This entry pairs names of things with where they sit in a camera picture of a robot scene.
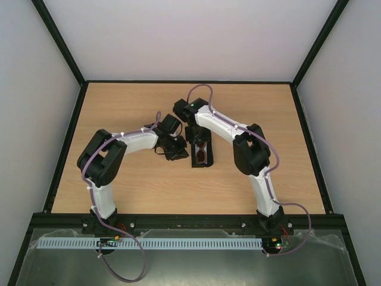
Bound black metal frame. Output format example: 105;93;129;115
0;0;381;286

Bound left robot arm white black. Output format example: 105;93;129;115
77;112;189;235

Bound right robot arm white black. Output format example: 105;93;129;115
173;98;284;234

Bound brown translucent sunglasses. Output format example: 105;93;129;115
196;142;207;164

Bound right base electronics board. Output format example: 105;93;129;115
263;229;291;254

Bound base electronics board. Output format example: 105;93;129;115
263;229;291;254
95;234;125;247

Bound left base electronics board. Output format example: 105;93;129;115
95;234;125;247

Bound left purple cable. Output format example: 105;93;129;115
82;111;147;282

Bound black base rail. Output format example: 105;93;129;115
113;214;269;237

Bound light blue slotted cable duct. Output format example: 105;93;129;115
36;237;263;250

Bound black folding glasses case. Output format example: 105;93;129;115
191;130;214;168

